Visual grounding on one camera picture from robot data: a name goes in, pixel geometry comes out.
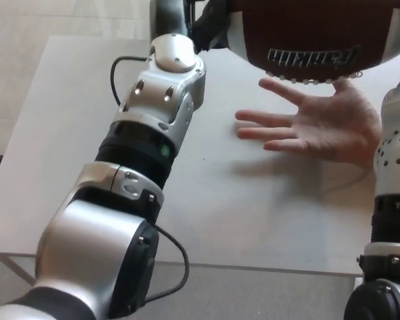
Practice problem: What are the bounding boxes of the brown leather american football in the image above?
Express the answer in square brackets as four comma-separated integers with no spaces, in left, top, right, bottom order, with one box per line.
[225,0,400,85]

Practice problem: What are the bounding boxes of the white metal table frame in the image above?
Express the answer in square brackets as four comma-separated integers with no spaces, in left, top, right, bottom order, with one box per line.
[0,255,37,287]

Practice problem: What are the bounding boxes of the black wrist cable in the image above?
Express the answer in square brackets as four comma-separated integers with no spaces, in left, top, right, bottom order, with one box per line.
[110,55,151,108]

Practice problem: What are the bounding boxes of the black elbow cable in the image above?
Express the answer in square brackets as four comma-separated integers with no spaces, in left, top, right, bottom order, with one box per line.
[143,223,191,303]

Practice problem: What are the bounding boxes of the person's bare open hand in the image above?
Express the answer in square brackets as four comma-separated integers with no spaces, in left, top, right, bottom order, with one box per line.
[235,77,383,169]

